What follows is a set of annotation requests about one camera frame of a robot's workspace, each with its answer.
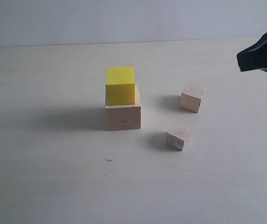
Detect medium layered wooden cube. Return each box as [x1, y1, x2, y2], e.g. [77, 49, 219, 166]
[179, 83, 206, 113]

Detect small wooden cube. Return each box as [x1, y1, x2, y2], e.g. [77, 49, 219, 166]
[166, 126, 191, 151]

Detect large wooden cube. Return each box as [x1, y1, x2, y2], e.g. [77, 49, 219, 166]
[105, 83, 142, 131]

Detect yellow cube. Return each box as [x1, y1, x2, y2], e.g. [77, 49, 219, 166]
[105, 66, 135, 105]

